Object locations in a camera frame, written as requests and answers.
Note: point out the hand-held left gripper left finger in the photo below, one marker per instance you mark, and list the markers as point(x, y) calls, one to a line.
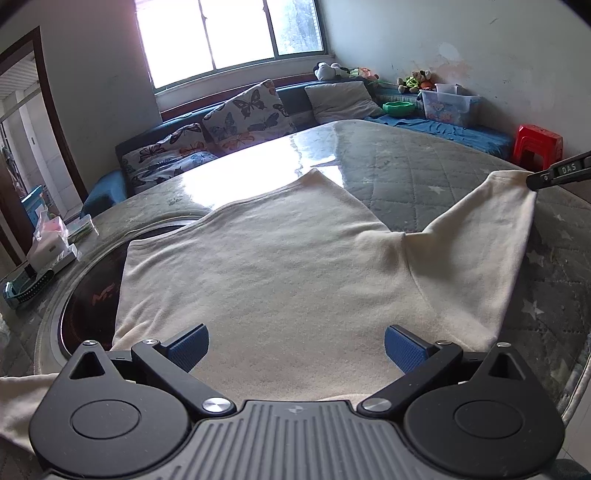
point(189, 349)

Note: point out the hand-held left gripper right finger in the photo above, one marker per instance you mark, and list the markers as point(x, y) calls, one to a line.
point(405, 348)

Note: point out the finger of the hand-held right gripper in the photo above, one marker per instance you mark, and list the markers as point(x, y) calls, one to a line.
point(542, 179)

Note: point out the cream sweatshirt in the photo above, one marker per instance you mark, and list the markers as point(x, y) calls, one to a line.
point(300, 277)

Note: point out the red plastic stool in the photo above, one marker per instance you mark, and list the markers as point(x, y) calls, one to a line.
point(538, 138)

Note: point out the blue blanket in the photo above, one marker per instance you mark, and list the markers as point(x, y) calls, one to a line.
point(443, 131)

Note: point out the round black induction cooktop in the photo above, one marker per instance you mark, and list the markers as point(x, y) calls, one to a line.
point(92, 295)

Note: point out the clear plastic storage box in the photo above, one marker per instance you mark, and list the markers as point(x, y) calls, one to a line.
point(450, 108)

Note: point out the white remote control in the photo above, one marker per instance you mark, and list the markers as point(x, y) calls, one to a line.
point(69, 258)

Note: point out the green bowl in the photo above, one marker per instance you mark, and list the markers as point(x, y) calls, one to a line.
point(399, 108)

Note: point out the brown plush toy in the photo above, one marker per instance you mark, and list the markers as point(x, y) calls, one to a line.
point(415, 81)

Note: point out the green packet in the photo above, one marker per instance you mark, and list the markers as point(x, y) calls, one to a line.
point(83, 228)

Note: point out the white pink tissue box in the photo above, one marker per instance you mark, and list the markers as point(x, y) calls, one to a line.
point(48, 251)

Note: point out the blue black smartwatch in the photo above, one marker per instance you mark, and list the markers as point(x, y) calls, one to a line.
point(27, 290)

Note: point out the blue sofa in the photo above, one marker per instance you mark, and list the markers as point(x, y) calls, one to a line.
point(104, 194)

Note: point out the flat butterfly print pillow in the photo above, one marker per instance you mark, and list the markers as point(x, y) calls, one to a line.
point(161, 154)

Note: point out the blue white toy cabinet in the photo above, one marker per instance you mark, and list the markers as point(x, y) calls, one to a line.
point(34, 203)

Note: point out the grey pillow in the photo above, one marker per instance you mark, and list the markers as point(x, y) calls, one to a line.
point(341, 99)

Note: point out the square butterfly print pillow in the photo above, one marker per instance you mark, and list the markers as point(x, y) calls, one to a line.
point(249, 115)

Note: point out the panda plush toy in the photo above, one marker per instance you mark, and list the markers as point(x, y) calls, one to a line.
point(325, 70)

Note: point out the window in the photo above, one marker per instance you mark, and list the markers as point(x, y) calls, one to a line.
point(231, 32)

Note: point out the dark wooden door frame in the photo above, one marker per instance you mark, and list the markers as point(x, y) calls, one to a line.
point(55, 115)

